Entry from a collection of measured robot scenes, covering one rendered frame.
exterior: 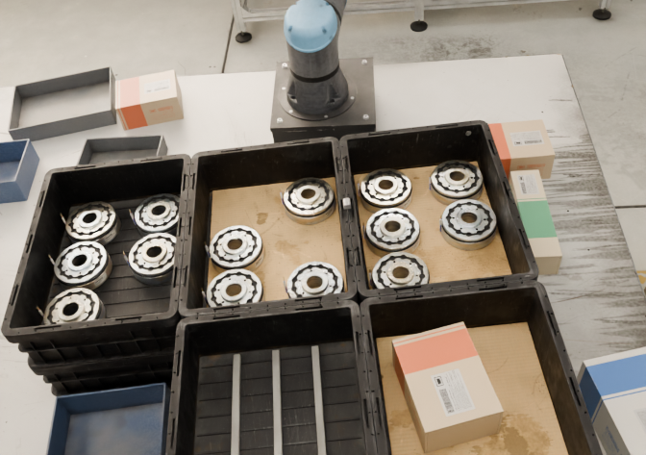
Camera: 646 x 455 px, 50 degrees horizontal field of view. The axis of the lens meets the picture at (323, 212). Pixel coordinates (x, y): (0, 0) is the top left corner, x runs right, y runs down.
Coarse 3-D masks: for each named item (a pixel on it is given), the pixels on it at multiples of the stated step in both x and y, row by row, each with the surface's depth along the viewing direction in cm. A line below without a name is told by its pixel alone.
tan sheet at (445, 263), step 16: (416, 176) 144; (416, 192) 141; (416, 208) 138; (432, 208) 138; (432, 224) 135; (432, 240) 133; (496, 240) 131; (368, 256) 132; (432, 256) 130; (448, 256) 130; (464, 256) 129; (480, 256) 129; (496, 256) 129; (368, 272) 129; (432, 272) 128; (448, 272) 127; (464, 272) 127; (480, 272) 127; (496, 272) 126
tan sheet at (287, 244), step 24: (216, 192) 147; (240, 192) 146; (264, 192) 145; (216, 216) 142; (240, 216) 141; (264, 216) 141; (336, 216) 139; (264, 240) 136; (288, 240) 136; (312, 240) 135; (336, 240) 135; (264, 264) 133; (288, 264) 132; (336, 264) 131; (264, 288) 129; (312, 288) 128
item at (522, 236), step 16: (416, 128) 139; (432, 128) 139; (448, 128) 139; (496, 160) 131; (352, 192) 129; (352, 208) 128; (512, 208) 123; (352, 224) 124; (352, 240) 121; (528, 240) 118; (528, 256) 116; (528, 272) 114; (400, 288) 114; (416, 288) 114; (432, 288) 114; (448, 288) 113
